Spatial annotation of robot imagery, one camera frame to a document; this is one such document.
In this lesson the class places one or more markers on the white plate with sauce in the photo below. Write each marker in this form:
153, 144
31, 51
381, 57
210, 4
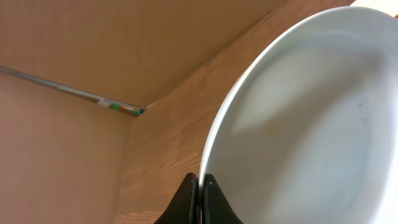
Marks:
308, 133

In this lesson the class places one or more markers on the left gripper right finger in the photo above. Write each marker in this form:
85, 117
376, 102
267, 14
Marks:
215, 208

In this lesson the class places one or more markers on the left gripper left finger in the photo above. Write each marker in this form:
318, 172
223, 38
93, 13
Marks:
182, 208

